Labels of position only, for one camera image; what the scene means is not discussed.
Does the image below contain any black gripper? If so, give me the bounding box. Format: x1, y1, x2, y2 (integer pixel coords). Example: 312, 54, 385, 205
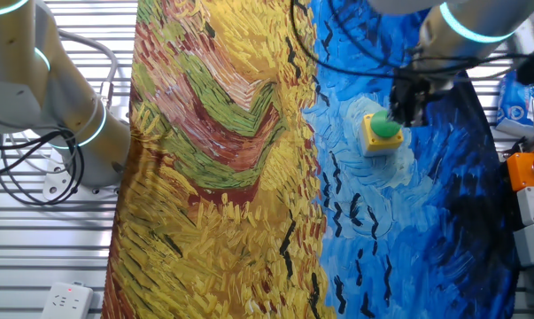
387, 75, 445, 128

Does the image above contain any yellow box green push button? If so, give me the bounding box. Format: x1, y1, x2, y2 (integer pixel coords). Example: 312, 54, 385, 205
360, 109, 405, 158

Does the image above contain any orange box red button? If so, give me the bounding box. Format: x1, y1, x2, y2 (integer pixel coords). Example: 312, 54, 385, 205
506, 152, 534, 193

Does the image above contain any grey box red button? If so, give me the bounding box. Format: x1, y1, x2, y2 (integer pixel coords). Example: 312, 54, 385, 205
515, 185, 534, 228

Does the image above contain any blue tissue pack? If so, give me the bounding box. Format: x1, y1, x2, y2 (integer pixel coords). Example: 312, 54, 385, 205
495, 70, 534, 138

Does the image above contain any painted wheat field tablecloth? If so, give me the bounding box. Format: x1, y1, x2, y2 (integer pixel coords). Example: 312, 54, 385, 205
100, 0, 521, 319

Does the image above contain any white power strip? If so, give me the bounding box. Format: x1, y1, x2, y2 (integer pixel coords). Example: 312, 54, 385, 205
39, 281, 95, 319

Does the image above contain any black cable wrap lump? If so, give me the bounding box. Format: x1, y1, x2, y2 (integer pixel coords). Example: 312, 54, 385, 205
515, 52, 534, 86

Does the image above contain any plain grey switch box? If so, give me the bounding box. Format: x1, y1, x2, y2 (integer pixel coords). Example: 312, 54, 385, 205
512, 222, 534, 268

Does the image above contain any black cable bundle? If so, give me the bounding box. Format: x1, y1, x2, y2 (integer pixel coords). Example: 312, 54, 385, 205
0, 127, 88, 206

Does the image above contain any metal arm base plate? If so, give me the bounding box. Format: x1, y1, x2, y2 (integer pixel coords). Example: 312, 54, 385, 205
41, 158, 122, 203

